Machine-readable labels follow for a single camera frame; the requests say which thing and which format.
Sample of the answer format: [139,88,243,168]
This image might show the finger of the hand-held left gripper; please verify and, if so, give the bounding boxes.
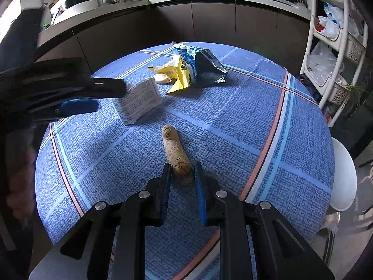
[6,99,99,132]
[0,58,128,106]

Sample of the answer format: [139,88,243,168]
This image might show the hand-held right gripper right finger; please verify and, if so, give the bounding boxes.
[195,161,335,280]

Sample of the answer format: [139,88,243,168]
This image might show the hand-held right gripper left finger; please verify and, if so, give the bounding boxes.
[29,163,173,280]

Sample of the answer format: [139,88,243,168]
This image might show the white printed paper box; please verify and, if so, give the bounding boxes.
[112,78,163,126]

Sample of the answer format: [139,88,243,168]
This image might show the brown ginger root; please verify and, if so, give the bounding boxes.
[162,125,194,186]

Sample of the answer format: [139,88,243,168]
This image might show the yellow snack bag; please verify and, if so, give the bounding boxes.
[149,55,193,95]

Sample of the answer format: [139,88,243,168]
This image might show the dark blue snack bag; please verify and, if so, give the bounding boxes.
[174,43,228,87]

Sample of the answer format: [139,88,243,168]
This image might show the person's left forearm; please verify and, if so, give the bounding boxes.
[6,146,37,221]

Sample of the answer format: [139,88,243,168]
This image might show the white countertop cooker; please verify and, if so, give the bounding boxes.
[50,0,97,25]

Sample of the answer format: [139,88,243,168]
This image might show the blue plaid tablecloth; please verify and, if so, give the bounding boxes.
[35,41,335,280]

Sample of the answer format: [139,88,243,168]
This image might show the dark kitchen counter cabinet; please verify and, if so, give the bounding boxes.
[35,0,312,76]

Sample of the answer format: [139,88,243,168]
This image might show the clear plastic bag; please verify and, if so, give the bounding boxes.
[321,210,341,235]

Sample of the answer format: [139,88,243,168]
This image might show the translucent white plastic bags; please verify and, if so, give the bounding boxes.
[307,41,346,85]

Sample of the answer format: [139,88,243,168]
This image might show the green leafy plant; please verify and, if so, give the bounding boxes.
[344,83,369,114]

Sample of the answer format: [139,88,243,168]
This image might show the white and blue plastic bags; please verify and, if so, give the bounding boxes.
[318,2,361,38]

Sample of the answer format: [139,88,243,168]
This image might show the white storage rack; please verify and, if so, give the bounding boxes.
[300,0,369,128]

